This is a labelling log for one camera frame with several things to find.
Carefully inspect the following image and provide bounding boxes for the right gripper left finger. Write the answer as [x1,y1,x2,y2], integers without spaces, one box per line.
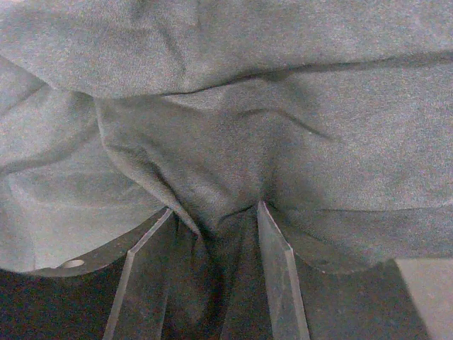
[103,209,173,339]

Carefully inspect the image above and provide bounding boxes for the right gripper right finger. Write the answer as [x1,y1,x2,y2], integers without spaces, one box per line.
[258,201,310,340]

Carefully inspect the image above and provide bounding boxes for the black trousers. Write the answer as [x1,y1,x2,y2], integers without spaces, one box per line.
[1,1,452,339]

